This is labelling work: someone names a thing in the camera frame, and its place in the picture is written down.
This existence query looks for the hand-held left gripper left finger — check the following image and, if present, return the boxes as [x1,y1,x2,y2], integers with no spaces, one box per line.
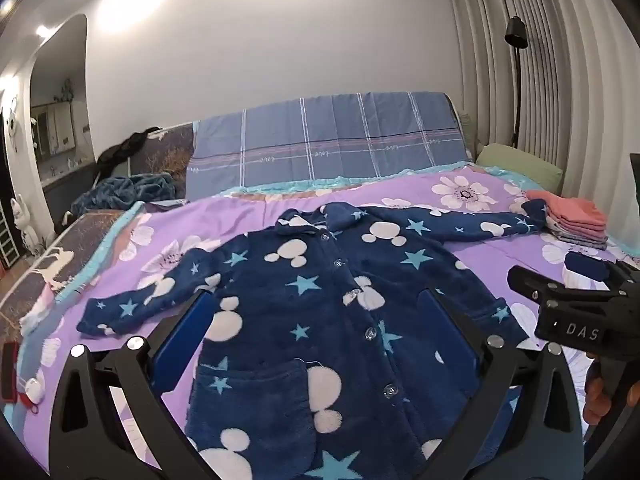
[48,287,218,480]

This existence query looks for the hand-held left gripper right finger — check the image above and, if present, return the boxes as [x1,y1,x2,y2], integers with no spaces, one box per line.
[417,287,586,480]

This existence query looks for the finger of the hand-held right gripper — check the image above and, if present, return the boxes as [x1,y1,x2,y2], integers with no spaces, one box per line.
[507,264,625,312]
[564,252,640,287]

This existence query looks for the blue star print fleece jacket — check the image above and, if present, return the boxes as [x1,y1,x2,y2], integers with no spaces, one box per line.
[76,201,548,480]

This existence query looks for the stack of folded clothes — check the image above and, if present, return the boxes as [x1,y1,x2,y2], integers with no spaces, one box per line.
[525,190,610,251]

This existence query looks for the black clothes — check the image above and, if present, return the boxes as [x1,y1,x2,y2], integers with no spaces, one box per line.
[96,127,163,176]

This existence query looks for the person's right hand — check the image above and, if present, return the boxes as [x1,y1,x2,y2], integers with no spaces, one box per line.
[581,356,625,427]

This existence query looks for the green pillow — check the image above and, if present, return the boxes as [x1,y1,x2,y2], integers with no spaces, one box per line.
[475,143,563,196]

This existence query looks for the purple floral bedsheet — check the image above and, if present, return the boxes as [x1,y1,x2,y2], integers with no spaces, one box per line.
[10,167,640,480]

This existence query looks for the small white red toy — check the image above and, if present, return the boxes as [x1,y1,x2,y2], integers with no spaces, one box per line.
[20,376,47,407]

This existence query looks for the dark blue fleece blanket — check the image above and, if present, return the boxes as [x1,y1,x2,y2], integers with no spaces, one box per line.
[71,173,176,216]

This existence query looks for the red black object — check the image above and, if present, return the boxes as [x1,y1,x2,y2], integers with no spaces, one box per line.
[0,342,21,402]

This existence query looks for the white pleated curtain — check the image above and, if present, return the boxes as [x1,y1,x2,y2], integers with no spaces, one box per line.
[445,0,640,256]

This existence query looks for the white cat figurine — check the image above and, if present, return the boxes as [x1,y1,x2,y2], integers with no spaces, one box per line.
[10,195,38,256]

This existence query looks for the blue plaid blanket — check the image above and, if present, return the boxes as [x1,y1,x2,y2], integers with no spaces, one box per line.
[186,91,473,200]

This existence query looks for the black floor lamp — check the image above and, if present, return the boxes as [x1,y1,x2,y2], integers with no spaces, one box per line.
[504,16,530,150]

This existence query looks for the white wall ornament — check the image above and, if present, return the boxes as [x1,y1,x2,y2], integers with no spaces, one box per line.
[4,95,21,153]

